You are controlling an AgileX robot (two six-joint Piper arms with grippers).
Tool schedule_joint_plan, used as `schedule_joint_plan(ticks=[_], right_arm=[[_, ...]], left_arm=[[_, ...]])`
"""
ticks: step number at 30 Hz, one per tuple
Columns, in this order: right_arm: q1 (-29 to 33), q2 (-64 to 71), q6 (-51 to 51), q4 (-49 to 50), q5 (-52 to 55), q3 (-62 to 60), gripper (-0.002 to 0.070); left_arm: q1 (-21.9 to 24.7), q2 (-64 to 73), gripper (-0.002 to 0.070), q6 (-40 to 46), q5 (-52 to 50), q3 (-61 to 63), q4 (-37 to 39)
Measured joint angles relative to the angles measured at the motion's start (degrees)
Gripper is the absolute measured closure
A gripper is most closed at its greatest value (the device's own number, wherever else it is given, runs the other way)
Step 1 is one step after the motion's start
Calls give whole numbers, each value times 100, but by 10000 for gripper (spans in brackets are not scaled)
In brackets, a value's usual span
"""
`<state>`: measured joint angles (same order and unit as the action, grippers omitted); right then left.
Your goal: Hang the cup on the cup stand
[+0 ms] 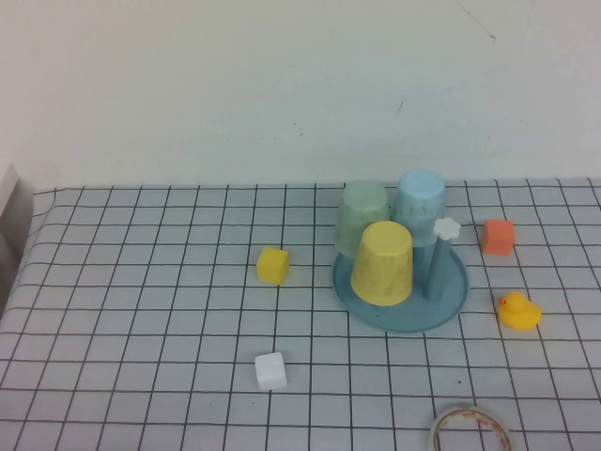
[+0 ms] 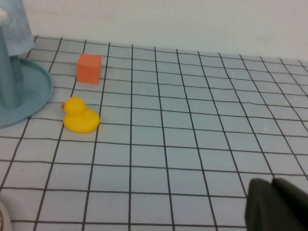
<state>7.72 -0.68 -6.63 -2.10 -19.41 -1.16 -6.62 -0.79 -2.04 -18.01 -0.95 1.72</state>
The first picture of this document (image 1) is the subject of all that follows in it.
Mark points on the white cube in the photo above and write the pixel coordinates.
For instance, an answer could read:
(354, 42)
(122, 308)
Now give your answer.
(270, 372)

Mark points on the light blue plastic cup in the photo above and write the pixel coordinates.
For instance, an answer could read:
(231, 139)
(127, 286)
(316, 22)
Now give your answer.
(420, 197)

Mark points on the blue cup stand, flower pegs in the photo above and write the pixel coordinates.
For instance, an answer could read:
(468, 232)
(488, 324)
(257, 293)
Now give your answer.
(422, 315)

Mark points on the roll of clear tape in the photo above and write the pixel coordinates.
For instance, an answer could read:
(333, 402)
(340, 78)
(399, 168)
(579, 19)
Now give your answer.
(439, 425)

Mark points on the white furniture panel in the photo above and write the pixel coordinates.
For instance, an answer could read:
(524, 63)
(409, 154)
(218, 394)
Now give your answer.
(9, 188)

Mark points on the yellow rubber duck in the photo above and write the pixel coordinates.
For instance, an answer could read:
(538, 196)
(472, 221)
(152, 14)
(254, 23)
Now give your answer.
(520, 314)

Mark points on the pale green plastic cup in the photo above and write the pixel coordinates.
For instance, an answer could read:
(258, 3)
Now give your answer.
(361, 206)

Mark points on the yellow cube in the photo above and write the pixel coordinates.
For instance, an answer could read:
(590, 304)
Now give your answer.
(271, 267)

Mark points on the grid-patterned white tablecloth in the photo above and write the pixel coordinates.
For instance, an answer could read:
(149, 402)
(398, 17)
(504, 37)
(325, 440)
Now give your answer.
(141, 329)

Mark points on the orange cube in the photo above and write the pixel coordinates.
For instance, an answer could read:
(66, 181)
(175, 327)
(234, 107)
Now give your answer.
(497, 237)

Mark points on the yellow plastic cup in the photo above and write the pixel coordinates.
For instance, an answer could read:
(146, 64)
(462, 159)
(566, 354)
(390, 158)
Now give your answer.
(382, 268)

